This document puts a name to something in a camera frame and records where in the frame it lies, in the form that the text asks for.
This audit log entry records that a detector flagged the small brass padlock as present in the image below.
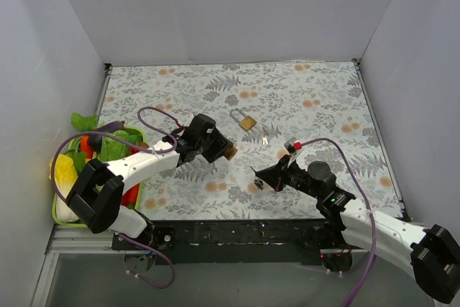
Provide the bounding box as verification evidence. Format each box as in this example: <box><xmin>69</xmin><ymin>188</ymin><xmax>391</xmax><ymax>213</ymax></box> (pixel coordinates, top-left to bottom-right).
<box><xmin>223</xmin><ymin>145</ymin><xmax>238</xmax><ymax>160</ymax></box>

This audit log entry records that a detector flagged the panda figure keychain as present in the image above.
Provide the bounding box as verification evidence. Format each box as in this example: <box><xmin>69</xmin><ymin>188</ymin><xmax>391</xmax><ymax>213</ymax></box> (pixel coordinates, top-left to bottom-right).
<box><xmin>254</xmin><ymin>177</ymin><xmax>265</xmax><ymax>191</ymax></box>

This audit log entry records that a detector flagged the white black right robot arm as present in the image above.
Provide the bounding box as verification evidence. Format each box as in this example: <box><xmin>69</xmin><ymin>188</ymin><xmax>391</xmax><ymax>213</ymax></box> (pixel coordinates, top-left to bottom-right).
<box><xmin>254</xmin><ymin>155</ymin><xmax>459</xmax><ymax>304</ymax></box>

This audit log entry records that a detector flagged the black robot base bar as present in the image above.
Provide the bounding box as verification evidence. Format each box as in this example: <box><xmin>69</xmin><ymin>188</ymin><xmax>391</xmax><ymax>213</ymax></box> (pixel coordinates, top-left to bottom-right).
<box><xmin>111</xmin><ymin>219</ymin><xmax>355</xmax><ymax>267</ymax></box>

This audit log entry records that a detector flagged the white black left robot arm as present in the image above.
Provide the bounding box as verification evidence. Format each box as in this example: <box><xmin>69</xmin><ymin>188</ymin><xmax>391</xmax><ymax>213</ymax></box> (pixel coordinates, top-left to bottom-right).
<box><xmin>65</xmin><ymin>114</ymin><xmax>237</xmax><ymax>249</ymax></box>

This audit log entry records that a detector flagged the long shackle brass padlock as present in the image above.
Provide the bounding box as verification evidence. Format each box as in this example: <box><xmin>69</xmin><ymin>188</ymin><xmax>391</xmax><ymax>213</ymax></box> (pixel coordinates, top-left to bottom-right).
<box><xmin>229</xmin><ymin>109</ymin><xmax>257</xmax><ymax>132</ymax></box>

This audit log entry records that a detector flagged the brown toy mushroom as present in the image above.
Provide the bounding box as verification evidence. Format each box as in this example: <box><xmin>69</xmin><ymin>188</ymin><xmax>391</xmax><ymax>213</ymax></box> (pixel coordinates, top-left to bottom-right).
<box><xmin>138</xmin><ymin>142</ymin><xmax>149</xmax><ymax>149</ymax></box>

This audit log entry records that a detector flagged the floral patterned table mat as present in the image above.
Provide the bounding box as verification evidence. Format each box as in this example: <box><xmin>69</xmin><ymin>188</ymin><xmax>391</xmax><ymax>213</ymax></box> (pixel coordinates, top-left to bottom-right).
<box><xmin>99</xmin><ymin>62</ymin><xmax>402</xmax><ymax>220</ymax></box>

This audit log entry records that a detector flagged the purple toy eggplant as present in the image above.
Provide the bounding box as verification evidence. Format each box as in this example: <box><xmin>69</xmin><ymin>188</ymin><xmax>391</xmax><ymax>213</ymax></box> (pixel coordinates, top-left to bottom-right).
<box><xmin>87</xmin><ymin>121</ymin><xmax>124</xmax><ymax>152</ymax></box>

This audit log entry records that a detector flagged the green toy lettuce leaf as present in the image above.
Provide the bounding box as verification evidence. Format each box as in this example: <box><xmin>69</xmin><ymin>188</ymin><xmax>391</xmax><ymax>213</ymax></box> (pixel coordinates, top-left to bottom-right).
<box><xmin>70</xmin><ymin>112</ymin><xmax>98</xmax><ymax>132</ymax></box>

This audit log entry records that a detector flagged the orange toy carrot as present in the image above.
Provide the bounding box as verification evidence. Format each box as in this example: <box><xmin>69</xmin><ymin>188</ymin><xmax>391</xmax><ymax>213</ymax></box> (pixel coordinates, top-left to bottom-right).
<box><xmin>80</xmin><ymin>136</ymin><xmax>93</xmax><ymax>160</ymax></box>

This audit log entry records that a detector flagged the yellow white toy cabbage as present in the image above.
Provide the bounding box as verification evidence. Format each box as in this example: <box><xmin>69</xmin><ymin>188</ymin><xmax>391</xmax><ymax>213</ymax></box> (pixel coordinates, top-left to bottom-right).
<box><xmin>55</xmin><ymin>154</ymin><xmax>79</xmax><ymax>223</ymax></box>

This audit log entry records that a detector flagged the green plastic vegetable tray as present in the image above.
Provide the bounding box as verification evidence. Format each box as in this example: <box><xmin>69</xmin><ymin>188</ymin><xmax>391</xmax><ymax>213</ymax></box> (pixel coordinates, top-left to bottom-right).
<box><xmin>52</xmin><ymin>138</ymin><xmax>142</xmax><ymax>228</ymax></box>

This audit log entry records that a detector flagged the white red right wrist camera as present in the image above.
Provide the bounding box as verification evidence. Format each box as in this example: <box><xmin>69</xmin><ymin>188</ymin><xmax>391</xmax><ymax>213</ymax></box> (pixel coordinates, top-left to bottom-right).
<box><xmin>284</xmin><ymin>137</ymin><xmax>303</xmax><ymax>165</ymax></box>

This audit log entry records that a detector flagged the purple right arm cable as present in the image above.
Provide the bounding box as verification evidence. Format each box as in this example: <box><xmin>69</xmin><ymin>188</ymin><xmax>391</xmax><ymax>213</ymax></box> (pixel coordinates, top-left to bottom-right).
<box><xmin>300</xmin><ymin>137</ymin><xmax>378</xmax><ymax>307</ymax></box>

